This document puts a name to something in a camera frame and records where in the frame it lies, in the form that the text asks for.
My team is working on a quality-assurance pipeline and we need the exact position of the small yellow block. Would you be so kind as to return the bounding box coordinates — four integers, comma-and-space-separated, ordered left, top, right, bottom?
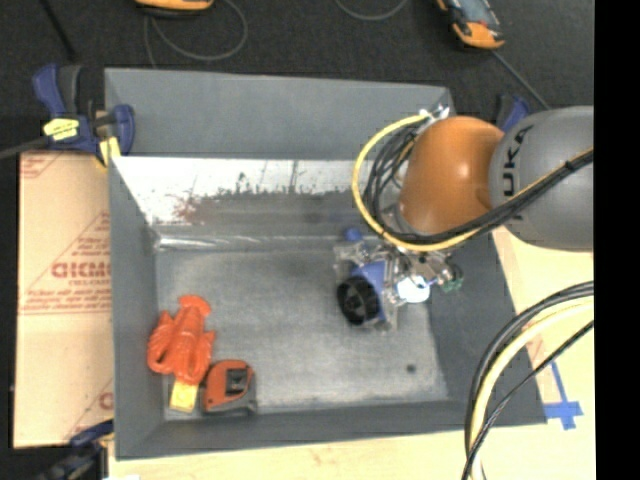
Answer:
169, 381, 198, 412

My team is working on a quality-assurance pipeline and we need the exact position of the orange toy lobster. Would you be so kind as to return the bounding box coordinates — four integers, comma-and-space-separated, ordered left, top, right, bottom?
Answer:
146, 294, 217, 385

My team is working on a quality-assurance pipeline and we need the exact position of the grey metal bin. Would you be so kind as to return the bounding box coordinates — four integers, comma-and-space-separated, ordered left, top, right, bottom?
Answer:
103, 67, 547, 460

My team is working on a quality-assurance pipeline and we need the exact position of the brown cardboard board red print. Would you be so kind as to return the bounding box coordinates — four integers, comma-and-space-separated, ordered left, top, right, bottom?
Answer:
12, 150, 115, 449

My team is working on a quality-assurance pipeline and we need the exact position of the orange tape measure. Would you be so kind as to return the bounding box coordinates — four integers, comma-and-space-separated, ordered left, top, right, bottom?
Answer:
199, 359, 259, 416

